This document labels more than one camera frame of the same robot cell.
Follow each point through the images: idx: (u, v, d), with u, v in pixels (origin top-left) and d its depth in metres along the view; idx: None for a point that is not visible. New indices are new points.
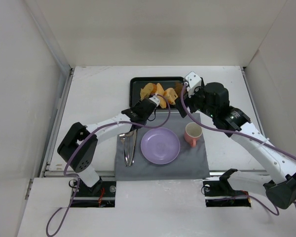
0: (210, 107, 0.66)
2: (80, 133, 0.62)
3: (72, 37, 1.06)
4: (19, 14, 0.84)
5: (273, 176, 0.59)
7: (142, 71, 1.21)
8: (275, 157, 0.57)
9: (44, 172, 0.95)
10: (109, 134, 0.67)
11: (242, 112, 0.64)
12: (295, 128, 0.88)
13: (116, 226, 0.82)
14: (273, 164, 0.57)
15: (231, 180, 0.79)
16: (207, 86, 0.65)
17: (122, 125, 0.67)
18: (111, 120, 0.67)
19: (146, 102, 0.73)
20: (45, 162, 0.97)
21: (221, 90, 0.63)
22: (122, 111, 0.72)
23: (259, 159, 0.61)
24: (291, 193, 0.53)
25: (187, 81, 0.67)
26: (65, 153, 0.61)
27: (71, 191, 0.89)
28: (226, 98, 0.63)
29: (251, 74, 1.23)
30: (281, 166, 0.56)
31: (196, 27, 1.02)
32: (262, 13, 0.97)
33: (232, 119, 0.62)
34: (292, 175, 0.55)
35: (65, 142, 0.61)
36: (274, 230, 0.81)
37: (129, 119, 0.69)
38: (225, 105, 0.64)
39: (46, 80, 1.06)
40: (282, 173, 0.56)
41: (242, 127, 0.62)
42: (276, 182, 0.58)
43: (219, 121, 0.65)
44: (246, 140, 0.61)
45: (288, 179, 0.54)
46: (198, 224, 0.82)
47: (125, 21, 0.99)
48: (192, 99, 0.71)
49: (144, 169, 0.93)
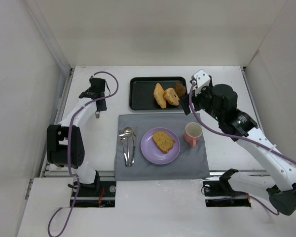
0: (217, 110, 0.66)
2: (61, 129, 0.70)
3: (72, 37, 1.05)
4: (18, 13, 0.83)
5: (278, 183, 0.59)
7: (143, 71, 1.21)
8: (282, 165, 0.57)
9: (28, 190, 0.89)
10: (83, 118, 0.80)
11: (249, 117, 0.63)
12: None
13: (117, 226, 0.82)
14: (279, 172, 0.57)
15: (231, 180, 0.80)
16: (215, 88, 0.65)
17: (89, 105, 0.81)
18: (78, 107, 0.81)
19: (96, 82, 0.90)
20: (29, 179, 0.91)
21: (230, 93, 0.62)
22: (79, 97, 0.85)
23: (266, 166, 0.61)
24: None
25: (195, 79, 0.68)
26: (58, 156, 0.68)
27: (70, 199, 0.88)
28: (235, 101, 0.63)
29: (251, 74, 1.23)
30: (288, 174, 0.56)
31: (196, 27, 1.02)
32: (263, 14, 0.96)
33: (239, 124, 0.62)
34: None
35: (52, 149, 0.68)
36: (274, 230, 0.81)
37: (91, 98, 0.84)
38: (232, 109, 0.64)
39: (46, 79, 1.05)
40: (288, 180, 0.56)
41: (249, 132, 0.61)
42: (282, 189, 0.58)
43: (225, 124, 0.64)
44: (253, 146, 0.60)
45: (295, 188, 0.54)
46: (198, 224, 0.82)
47: (126, 21, 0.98)
48: (198, 98, 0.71)
49: (144, 169, 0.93)
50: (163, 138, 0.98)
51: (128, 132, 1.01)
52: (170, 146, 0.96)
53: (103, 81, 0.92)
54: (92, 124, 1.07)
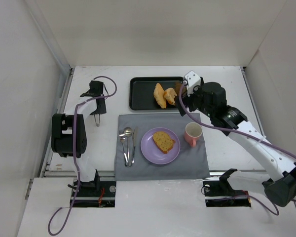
0: (208, 107, 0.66)
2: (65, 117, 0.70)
3: (72, 38, 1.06)
4: (19, 14, 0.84)
5: (270, 174, 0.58)
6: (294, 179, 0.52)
7: (143, 71, 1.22)
8: (272, 154, 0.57)
9: (28, 189, 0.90)
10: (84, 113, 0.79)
11: (240, 111, 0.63)
12: None
13: (116, 226, 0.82)
14: (270, 161, 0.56)
15: (230, 180, 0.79)
16: (204, 85, 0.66)
17: (91, 101, 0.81)
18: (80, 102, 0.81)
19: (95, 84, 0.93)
20: (29, 179, 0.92)
21: (218, 89, 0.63)
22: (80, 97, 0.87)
23: (257, 157, 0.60)
24: (289, 189, 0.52)
25: (186, 80, 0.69)
26: (63, 143, 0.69)
27: (69, 199, 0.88)
28: (223, 97, 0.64)
29: (251, 74, 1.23)
30: (278, 163, 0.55)
31: (196, 28, 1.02)
32: (263, 13, 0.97)
33: (229, 117, 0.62)
34: (289, 171, 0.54)
35: (57, 136, 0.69)
36: (275, 230, 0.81)
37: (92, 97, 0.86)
38: (222, 105, 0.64)
39: (47, 80, 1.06)
40: (279, 169, 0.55)
41: (239, 125, 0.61)
42: (274, 179, 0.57)
43: (216, 120, 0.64)
44: (243, 138, 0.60)
45: (285, 176, 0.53)
46: (198, 224, 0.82)
47: (126, 21, 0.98)
48: (190, 98, 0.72)
49: (144, 169, 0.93)
50: (163, 138, 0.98)
51: (128, 132, 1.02)
52: (170, 146, 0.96)
53: (102, 82, 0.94)
54: (92, 124, 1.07)
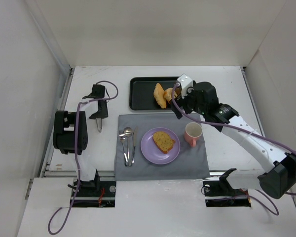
0: (201, 105, 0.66)
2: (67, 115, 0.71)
3: (73, 38, 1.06)
4: (19, 14, 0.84)
5: (262, 165, 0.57)
6: (285, 169, 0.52)
7: (143, 71, 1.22)
8: (263, 145, 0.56)
9: (28, 189, 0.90)
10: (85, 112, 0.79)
11: (232, 108, 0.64)
12: None
13: (116, 226, 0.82)
14: (261, 152, 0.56)
15: (229, 178, 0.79)
16: (196, 85, 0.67)
17: (93, 101, 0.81)
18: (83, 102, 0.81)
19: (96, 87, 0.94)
20: (29, 179, 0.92)
21: (208, 87, 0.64)
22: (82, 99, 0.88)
23: (248, 149, 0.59)
24: (280, 179, 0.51)
25: (178, 82, 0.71)
26: (64, 139, 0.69)
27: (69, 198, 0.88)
28: (214, 94, 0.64)
29: (251, 74, 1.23)
30: (269, 153, 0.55)
31: (196, 28, 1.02)
32: (263, 13, 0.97)
33: (221, 113, 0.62)
34: (280, 161, 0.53)
35: (59, 132, 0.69)
36: (275, 230, 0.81)
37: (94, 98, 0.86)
38: (214, 102, 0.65)
39: (47, 79, 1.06)
40: (270, 159, 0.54)
41: (231, 120, 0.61)
42: (266, 171, 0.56)
43: (209, 117, 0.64)
44: (235, 132, 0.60)
45: (277, 166, 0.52)
46: (198, 224, 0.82)
47: (126, 21, 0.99)
48: (185, 100, 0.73)
49: (144, 169, 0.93)
50: (163, 138, 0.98)
51: (128, 132, 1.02)
52: (170, 146, 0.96)
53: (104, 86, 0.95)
54: (92, 124, 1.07)
